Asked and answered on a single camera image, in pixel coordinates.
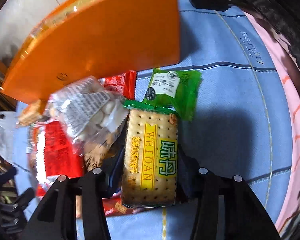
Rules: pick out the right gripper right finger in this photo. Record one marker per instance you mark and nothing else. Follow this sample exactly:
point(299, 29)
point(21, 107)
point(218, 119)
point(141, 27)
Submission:
point(227, 208)

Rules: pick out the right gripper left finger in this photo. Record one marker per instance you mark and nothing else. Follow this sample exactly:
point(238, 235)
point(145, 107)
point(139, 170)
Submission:
point(55, 215)

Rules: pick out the red striped snack packet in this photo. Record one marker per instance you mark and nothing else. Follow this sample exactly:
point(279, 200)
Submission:
point(53, 156)

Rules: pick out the Weidan soda cracker packet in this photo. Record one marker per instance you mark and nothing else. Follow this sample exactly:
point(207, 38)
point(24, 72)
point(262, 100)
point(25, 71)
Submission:
point(151, 156)

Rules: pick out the white balls candy bag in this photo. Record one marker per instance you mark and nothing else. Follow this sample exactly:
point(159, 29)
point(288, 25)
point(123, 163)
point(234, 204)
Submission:
point(90, 115)

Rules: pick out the brown peanut snack bag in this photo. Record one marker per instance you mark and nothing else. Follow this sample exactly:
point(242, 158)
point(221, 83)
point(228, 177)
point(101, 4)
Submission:
point(100, 149)

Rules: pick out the dark red chocolate bar packet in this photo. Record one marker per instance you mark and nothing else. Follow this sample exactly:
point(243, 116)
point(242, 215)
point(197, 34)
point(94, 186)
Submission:
point(114, 207)

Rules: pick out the blue checked tablecloth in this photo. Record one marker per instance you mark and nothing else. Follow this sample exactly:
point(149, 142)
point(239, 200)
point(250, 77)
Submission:
point(241, 123)

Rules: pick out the white plastic bag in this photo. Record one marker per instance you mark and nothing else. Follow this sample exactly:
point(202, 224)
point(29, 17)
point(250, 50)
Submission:
point(13, 141)

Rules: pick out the orange round pastry packet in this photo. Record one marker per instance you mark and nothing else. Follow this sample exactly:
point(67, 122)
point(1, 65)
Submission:
point(32, 113)

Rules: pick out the green plum candy packet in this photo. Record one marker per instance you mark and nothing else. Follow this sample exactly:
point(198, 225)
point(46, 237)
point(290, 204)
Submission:
point(174, 88)

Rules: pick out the red black snack packet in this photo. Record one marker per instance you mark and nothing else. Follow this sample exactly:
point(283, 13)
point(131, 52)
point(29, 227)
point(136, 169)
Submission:
point(123, 84)

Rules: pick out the orange cardboard box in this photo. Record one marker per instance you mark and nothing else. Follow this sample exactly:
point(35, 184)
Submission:
point(99, 38)

